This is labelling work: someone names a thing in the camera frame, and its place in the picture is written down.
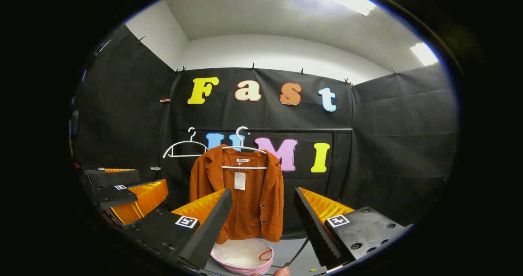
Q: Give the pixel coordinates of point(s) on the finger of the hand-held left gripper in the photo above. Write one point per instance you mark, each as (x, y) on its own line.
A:
(114, 178)
(112, 196)

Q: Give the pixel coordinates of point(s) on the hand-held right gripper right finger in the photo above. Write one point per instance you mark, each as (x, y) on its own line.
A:
(312, 227)

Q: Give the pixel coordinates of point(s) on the small ceiling light panel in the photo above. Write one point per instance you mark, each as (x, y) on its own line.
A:
(424, 54)

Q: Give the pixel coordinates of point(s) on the black backdrop cloth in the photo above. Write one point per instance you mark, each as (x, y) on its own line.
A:
(388, 145)

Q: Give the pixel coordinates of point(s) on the black garment rack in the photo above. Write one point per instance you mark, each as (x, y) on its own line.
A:
(286, 129)

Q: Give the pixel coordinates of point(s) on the pink and white laundry hamper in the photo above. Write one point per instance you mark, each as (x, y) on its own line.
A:
(241, 253)

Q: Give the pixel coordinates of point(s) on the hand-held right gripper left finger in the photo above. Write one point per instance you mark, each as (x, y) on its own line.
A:
(212, 223)

